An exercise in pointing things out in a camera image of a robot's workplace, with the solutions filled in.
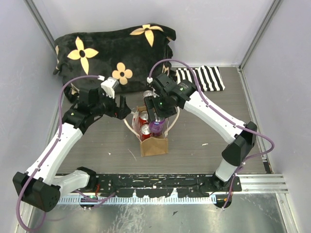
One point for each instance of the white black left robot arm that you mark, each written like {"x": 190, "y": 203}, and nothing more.
{"x": 38, "y": 186}

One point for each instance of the burlap watermelon canvas bag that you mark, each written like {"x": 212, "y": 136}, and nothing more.
{"x": 153, "y": 145}

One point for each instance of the black floral plush blanket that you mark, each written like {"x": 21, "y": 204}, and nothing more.
{"x": 128, "y": 55}

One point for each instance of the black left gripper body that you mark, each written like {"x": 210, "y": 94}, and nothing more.
{"x": 105, "y": 106}

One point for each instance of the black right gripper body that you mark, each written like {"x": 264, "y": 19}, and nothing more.
{"x": 163, "y": 108}

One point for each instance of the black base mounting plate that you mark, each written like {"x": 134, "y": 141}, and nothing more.
{"x": 155, "y": 185}

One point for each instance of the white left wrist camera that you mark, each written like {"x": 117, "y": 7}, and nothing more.
{"x": 108, "y": 86}

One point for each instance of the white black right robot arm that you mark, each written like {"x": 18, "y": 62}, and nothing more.
{"x": 169, "y": 96}

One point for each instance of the black white striped cloth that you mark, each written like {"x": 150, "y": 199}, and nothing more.
{"x": 209, "y": 78}

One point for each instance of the white slotted cable duct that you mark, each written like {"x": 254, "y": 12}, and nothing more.
{"x": 173, "y": 199}

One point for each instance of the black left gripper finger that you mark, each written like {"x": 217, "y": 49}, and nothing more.
{"x": 122, "y": 113}
{"x": 122, "y": 103}

